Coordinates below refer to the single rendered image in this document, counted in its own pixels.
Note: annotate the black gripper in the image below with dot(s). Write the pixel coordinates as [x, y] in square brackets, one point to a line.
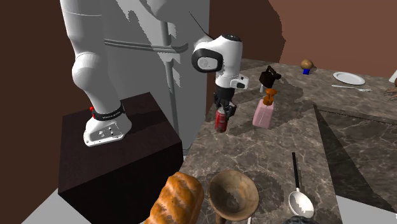
[224, 93]

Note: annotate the red can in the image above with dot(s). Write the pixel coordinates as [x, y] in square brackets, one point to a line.
[220, 122]

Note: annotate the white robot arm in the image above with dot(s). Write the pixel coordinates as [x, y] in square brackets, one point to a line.
[93, 77]

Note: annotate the pink soap dispenser orange pump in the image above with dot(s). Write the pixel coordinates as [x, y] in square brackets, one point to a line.
[263, 116]

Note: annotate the dark brown angular object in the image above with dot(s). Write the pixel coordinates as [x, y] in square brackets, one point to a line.
[268, 78]

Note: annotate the grey refrigerator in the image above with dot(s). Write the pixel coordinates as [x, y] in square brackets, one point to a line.
[145, 86]

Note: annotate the wooden bowl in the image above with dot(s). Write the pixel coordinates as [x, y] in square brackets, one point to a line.
[232, 198]

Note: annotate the brown ball on blue base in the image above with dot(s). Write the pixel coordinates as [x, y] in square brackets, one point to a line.
[306, 64]

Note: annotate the brown bread loaf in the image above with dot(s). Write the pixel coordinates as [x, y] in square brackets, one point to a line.
[178, 200]

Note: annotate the dark robot stand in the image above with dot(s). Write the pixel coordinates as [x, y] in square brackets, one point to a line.
[124, 161]

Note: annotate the silver fork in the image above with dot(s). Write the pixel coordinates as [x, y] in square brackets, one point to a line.
[350, 87]

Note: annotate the white plate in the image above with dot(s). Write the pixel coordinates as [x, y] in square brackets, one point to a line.
[349, 78]

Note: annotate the white cone-shaped object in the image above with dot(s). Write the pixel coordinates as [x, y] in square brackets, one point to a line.
[394, 77]

